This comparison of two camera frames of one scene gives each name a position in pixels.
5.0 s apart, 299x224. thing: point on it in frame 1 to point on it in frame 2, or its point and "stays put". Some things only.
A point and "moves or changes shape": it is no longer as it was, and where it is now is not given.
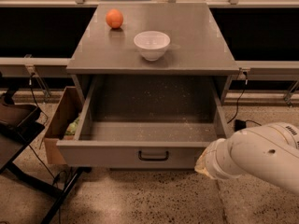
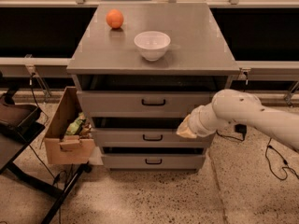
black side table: x=19 y=125 stays put
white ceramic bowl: x=151 y=44 stays put
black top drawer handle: x=153 y=159 to x=152 y=105
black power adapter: x=239 y=125 stays put
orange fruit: x=114 y=18 stays put
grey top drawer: x=144 y=121 moves or changes shape
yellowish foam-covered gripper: x=212 y=160 to x=195 y=122
